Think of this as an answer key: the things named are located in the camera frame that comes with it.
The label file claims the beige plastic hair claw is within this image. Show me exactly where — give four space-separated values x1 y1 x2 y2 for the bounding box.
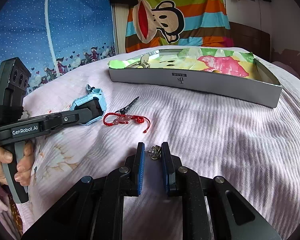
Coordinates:
126 54 151 69

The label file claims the blue dotted fabric wardrobe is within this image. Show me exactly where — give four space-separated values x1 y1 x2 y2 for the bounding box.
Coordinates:
0 0 115 92

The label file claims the black hair clip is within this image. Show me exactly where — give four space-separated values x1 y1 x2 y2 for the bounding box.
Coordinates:
116 96 140 114

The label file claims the light blue kids smartwatch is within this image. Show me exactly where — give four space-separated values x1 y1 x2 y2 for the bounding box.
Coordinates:
70 84 107 126

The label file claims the small gold ring charm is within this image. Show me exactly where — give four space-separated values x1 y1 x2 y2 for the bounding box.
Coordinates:
146 145 161 160

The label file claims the grey cardboard tray colourful lining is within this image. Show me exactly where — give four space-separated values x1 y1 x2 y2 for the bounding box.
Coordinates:
108 46 282 108

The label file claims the person's left hand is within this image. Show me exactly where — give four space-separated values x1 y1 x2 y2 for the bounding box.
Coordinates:
0 141 34 186

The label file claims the striped monkey cartoon curtain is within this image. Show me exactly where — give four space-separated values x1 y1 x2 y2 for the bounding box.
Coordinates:
125 0 234 53

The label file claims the dark wooden headboard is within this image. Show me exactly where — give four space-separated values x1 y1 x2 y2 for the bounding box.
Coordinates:
229 22 270 61

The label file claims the pink pillow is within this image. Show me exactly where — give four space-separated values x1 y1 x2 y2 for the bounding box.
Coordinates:
272 61 300 79

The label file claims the red cord bracelet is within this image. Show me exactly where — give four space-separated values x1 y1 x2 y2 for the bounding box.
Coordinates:
103 112 152 134

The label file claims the pink bed blanket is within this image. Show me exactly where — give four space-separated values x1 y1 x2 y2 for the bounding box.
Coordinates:
18 60 300 239

